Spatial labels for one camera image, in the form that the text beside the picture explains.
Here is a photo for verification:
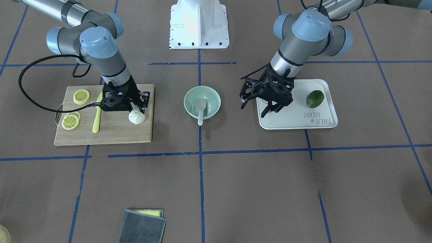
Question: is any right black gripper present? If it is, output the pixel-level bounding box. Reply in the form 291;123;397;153
101;76;150;113

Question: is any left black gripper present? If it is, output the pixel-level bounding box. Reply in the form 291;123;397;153
239;66;294;109

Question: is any white spoon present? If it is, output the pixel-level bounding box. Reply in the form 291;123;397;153
197;98;207;126

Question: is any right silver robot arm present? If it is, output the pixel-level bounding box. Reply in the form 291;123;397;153
18;0;150;113

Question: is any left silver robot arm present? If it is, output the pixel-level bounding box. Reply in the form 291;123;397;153
239;0;431;114

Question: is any light green bowl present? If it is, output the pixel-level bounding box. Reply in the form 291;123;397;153
184;86;221;120

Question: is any yellow plastic knife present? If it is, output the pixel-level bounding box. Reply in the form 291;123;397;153
92;92;103;133

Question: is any wooden cutting board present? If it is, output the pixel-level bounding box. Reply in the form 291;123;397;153
54;84;155;146

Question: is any single lemon slice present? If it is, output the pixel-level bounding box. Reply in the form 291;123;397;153
73;89;91;105

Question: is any green avocado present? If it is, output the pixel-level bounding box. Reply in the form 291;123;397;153
306;90;325;109

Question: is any white rectangular tray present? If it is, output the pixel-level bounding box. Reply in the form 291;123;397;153
256;79;339;130

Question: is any lemon slice stacked pair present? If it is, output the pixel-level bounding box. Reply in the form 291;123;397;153
61;112;81;130

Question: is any grey folded cloth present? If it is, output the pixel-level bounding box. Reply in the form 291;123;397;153
119;209;166;243

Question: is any wooden mug tree stand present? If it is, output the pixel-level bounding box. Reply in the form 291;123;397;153
0;225;12;243

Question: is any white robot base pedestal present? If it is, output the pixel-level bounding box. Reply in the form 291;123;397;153
169;0;230;49

